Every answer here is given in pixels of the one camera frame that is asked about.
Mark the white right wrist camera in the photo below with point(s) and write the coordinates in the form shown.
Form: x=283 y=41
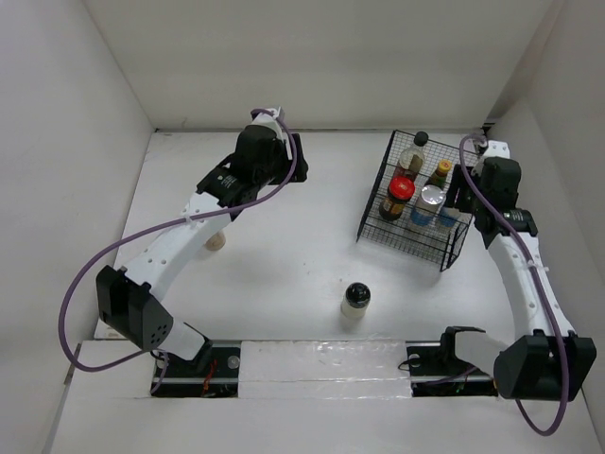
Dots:
x=491 y=148

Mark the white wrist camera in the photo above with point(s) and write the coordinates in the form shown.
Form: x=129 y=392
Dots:
x=268 y=117
x=491 y=148

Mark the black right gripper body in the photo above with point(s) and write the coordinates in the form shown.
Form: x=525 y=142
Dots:
x=468 y=198

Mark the silver-lid shaker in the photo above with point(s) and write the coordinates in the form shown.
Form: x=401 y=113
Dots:
x=447 y=218
x=426 y=207

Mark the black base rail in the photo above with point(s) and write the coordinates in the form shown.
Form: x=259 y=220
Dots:
x=320 y=369

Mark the red-lid sauce jar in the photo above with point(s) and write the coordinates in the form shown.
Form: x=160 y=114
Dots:
x=399 y=192

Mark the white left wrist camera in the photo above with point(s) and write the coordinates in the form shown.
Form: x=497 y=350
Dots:
x=268 y=117

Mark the yellow-cap sauce bottle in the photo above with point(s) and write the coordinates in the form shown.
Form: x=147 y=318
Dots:
x=439 y=176

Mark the black-lid white spice jar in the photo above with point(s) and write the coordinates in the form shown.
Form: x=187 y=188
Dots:
x=355 y=301

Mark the tall black-cap sauce bottle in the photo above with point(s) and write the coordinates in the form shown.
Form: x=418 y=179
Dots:
x=411 y=160

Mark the black wire rack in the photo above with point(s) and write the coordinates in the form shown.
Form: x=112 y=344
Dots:
x=436 y=237

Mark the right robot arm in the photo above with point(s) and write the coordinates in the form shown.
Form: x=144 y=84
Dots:
x=547 y=359

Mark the black-lid spice jar, brown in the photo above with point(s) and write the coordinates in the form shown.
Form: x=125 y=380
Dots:
x=216 y=242

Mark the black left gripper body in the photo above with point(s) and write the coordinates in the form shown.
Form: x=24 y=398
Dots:
x=297 y=175

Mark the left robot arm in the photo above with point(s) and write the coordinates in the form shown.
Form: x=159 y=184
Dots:
x=130 y=298

